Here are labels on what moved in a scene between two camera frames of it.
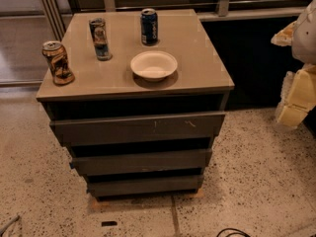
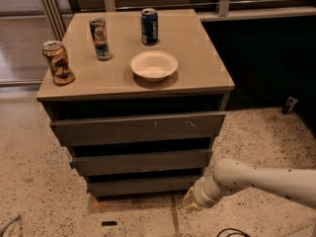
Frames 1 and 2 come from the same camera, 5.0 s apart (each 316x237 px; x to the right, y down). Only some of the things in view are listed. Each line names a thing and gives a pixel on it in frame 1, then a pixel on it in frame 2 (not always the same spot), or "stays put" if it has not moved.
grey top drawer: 139,127 stays put
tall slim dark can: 100,38 stays put
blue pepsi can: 149,27 stays put
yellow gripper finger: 290,116 -> 188,200
